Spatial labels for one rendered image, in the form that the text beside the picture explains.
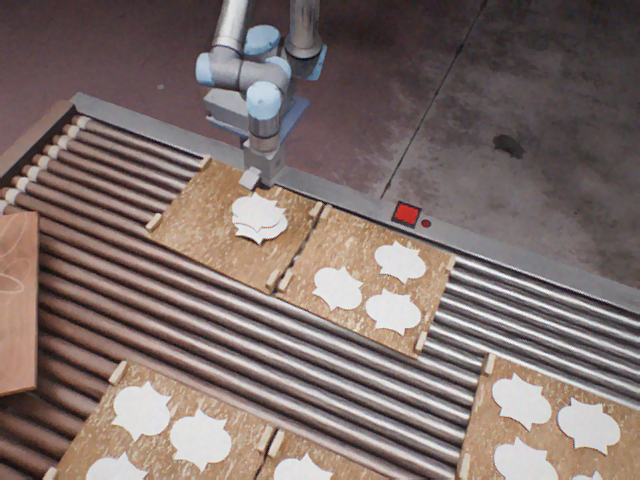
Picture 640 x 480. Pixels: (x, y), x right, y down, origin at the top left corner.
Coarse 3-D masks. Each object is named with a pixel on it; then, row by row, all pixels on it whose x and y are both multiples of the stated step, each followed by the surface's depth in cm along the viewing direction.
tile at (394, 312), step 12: (372, 300) 151; (384, 300) 152; (396, 300) 152; (408, 300) 152; (372, 312) 149; (384, 312) 150; (396, 312) 150; (408, 312) 150; (384, 324) 148; (396, 324) 148; (408, 324) 148
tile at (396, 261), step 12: (384, 252) 161; (396, 252) 161; (408, 252) 161; (384, 264) 158; (396, 264) 159; (408, 264) 159; (420, 264) 159; (396, 276) 156; (408, 276) 156; (420, 276) 157
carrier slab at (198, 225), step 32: (192, 192) 170; (224, 192) 171; (256, 192) 172; (288, 192) 172; (160, 224) 163; (192, 224) 164; (224, 224) 164; (288, 224) 166; (192, 256) 157; (224, 256) 158; (256, 256) 159; (288, 256) 159; (256, 288) 153
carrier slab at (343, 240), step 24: (336, 216) 168; (312, 240) 163; (336, 240) 163; (360, 240) 164; (384, 240) 164; (408, 240) 165; (312, 264) 158; (336, 264) 158; (360, 264) 159; (432, 264) 160; (288, 288) 153; (312, 288) 154; (360, 288) 154; (384, 288) 155; (408, 288) 155; (432, 288) 156; (312, 312) 150; (336, 312) 150; (360, 312) 150; (432, 312) 151; (360, 336) 148; (384, 336) 147; (408, 336) 147
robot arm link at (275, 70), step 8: (248, 64) 131; (256, 64) 132; (264, 64) 133; (272, 64) 132; (280, 64) 132; (288, 64) 135; (248, 72) 131; (256, 72) 131; (264, 72) 131; (272, 72) 130; (280, 72) 131; (288, 72) 134; (240, 80) 131; (248, 80) 131; (256, 80) 131; (264, 80) 129; (272, 80) 129; (280, 80) 130; (288, 80) 133; (240, 88) 133; (248, 88) 132; (280, 88) 129
